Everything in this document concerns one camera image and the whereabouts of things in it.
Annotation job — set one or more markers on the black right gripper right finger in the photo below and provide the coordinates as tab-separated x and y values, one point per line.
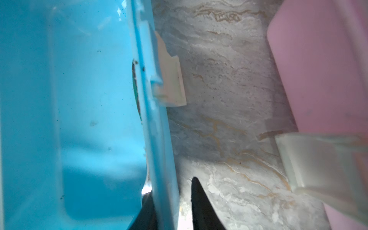
203	214

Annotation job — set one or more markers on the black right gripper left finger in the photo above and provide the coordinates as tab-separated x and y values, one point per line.
147	218

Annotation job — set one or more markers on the turquoise back toolbox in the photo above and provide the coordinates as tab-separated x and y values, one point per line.
84	126

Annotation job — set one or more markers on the pink toolbox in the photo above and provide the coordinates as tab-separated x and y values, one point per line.
321	52

